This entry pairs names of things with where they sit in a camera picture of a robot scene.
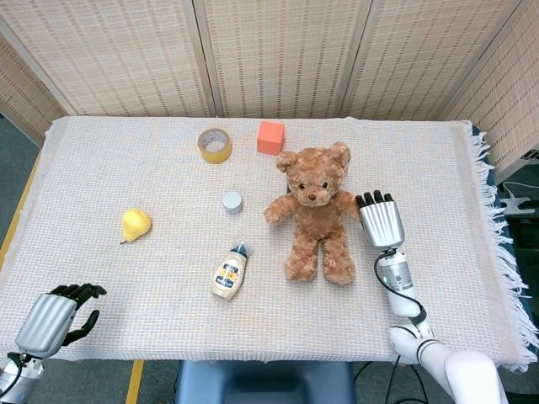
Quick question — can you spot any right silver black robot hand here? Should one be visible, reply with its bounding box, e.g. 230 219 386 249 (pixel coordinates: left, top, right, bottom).
355 189 406 249

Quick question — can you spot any mayonnaise squeeze bottle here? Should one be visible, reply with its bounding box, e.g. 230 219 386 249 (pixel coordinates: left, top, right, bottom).
210 241 249 301

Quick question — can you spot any orange foam cube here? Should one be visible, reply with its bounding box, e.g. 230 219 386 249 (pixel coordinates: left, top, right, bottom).
256 120 286 154

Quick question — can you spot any yellow pear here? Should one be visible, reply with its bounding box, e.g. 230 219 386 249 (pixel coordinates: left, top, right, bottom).
119 207 152 245

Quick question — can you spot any white cable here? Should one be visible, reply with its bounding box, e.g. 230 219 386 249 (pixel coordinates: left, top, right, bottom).
496 181 539 215

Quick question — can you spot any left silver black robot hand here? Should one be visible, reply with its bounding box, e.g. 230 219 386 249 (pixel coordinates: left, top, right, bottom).
15 283 107 359

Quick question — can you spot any beige woven fringed tablecloth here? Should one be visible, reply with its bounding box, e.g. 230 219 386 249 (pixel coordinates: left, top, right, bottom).
0 115 530 374

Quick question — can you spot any yellow packing tape roll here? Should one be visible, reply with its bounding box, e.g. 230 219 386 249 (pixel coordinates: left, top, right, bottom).
197 127 233 165

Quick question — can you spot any small grey round cap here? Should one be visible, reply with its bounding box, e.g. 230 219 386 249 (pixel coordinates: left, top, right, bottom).
222 190 244 215

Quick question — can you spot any brown teddy bear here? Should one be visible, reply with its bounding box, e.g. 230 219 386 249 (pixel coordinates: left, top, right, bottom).
264 141 363 286

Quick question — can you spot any woven folding screen panel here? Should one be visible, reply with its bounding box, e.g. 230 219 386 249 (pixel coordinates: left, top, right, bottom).
0 29 68 146
441 0 539 184
193 0 374 120
340 0 523 123
0 0 218 119

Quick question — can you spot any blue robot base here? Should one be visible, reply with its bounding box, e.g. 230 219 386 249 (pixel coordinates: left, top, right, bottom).
174 359 355 404

